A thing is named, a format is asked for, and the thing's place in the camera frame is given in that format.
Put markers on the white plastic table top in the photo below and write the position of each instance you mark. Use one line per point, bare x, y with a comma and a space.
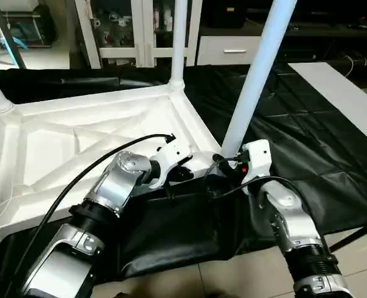
77, 136

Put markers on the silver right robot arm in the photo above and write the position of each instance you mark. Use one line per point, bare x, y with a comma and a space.
285, 214

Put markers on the black work mat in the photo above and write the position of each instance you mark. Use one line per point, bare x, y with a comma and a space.
320, 155

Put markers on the white drawer unit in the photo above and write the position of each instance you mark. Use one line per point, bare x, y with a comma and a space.
230, 49

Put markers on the white flat board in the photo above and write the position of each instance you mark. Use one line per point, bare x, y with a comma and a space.
344, 99

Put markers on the black tripod leg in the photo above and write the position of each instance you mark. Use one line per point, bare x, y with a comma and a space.
357, 237

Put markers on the white glass door cabinet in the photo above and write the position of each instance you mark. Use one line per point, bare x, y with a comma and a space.
140, 31

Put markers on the light blue stand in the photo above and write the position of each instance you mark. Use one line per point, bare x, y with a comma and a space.
9, 43

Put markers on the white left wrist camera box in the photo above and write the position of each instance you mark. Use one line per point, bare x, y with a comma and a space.
174, 155

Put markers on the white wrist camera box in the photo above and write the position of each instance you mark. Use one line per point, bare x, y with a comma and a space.
174, 155
258, 155

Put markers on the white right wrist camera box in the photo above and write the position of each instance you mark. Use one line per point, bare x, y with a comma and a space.
258, 155

